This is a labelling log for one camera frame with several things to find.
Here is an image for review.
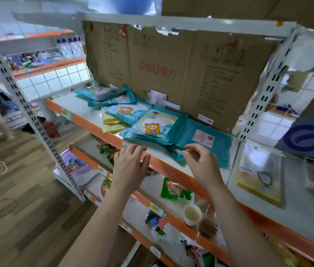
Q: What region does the person's left forearm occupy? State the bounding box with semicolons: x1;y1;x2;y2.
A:
58;186;138;267

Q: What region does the brown cardboard sheet red print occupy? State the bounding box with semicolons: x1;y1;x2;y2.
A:
83;20;277;135

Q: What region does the yellow snack sachet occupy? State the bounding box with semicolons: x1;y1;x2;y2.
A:
268;237;313;267

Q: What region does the green snack packet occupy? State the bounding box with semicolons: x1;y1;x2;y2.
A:
161;177;193;201
101;178;112;197

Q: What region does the white metal shelf orange trim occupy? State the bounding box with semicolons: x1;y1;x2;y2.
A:
0;11;298;267
229;24;314;267

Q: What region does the beige paper cup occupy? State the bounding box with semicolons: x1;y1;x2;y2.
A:
183;204;203;227

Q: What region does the brown snack packet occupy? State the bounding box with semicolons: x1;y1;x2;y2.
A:
98;140;120;164

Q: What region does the brown plastic cup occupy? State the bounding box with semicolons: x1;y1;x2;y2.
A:
198;211;218;238

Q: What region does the red snack packet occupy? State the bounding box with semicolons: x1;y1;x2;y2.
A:
42;121;61;139

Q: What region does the yellow white price label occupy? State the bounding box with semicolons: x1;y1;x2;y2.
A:
61;108;74;121

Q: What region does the lilac plastic basin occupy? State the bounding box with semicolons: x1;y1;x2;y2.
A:
57;148;91;178

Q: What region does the messy pile of teal packets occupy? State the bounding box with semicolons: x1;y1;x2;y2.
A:
74;85;188;164

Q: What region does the cardboard sheet blue lettering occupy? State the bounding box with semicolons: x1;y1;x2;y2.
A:
275;89;314;167

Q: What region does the row of white bottles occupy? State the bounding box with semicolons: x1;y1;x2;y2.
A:
56;37;87;59

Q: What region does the person's left hand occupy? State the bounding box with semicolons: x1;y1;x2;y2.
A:
112;144;151;194

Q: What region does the person's right hand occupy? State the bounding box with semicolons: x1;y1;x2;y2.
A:
182;144;225;189

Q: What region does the cream packaged hand mirror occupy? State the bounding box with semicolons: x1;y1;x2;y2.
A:
234;140;284;208

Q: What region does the person's right forearm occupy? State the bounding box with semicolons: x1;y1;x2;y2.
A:
205;182;288;267

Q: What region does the pile of colourful cards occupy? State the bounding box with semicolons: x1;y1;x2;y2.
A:
145;213;168;237

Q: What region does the blue plastic basin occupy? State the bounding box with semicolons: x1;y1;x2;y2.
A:
107;0;156;15

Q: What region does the blue patterned bag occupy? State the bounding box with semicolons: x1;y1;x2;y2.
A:
276;104;298;116

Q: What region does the pile of white paper cards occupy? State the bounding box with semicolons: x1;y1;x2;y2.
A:
151;228;202;267

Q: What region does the brown cardboard box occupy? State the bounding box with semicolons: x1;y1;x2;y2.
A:
161;0;314;32

